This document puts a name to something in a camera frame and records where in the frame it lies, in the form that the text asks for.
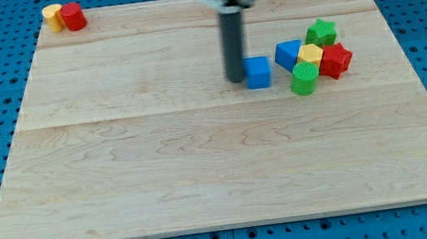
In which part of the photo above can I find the yellow hexagon block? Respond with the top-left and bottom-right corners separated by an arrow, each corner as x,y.
41,3 -> 65,32

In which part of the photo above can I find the red star block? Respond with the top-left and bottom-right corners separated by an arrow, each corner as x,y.
319,43 -> 353,80

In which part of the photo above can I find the yellow pentagon block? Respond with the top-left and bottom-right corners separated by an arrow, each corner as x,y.
297,44 -> 324,68

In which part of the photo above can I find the blue triangle block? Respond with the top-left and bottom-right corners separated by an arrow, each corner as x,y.
275,39 -> 302,73

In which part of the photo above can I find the green cylinder block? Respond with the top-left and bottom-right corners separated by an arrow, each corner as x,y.
290,62 -> 319,96

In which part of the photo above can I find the light wooden board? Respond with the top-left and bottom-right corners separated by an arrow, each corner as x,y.
0,0 -> 427,239

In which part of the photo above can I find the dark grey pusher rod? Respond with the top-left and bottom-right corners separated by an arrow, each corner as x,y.
219,11 -> 246,83

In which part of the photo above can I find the blue cube block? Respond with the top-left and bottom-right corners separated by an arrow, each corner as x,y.
244,56 -> 271,90

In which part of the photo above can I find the red cylinder block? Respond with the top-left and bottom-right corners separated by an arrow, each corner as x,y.
60,2 -> 88,32

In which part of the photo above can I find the green star block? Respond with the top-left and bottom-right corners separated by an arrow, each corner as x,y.
305,19 -> 337,47

